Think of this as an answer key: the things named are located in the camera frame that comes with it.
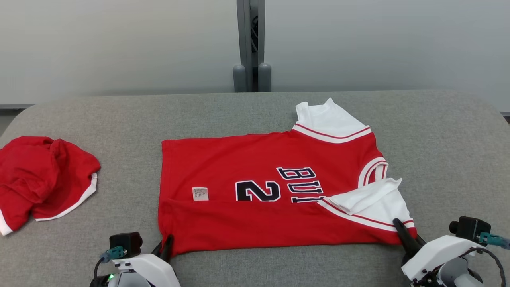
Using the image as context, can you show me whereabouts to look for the grey metal partition post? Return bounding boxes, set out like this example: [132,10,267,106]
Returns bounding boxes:
[236,0,266,93]

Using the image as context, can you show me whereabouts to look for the teal plug camera cable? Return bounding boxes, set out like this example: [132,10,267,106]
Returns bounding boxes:
[462,232,510,287]
[94,246,127,287]

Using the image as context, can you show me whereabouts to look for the red shorts with white trim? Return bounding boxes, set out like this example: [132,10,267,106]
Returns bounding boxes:
[0,136,101,236]

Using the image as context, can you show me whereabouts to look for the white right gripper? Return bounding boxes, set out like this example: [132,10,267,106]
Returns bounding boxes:
[392,218,485,282]

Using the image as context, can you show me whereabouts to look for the teal plug left camera cable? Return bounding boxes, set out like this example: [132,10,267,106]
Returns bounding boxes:
[94,246,127,287]

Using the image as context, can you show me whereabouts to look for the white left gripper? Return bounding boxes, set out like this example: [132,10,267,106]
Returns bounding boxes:
[107,234,181,287]

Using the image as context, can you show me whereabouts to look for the grey cylindrical post foot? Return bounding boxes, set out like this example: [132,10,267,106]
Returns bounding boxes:
[233,64,247,93]
[258,62,272,93]

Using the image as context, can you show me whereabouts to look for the teal plug right camera cable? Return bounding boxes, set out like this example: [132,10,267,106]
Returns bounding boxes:
[462,232,510,287]

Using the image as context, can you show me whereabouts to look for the red jersey with white sleeves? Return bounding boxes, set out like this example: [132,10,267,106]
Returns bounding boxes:
[157,98,417,256]

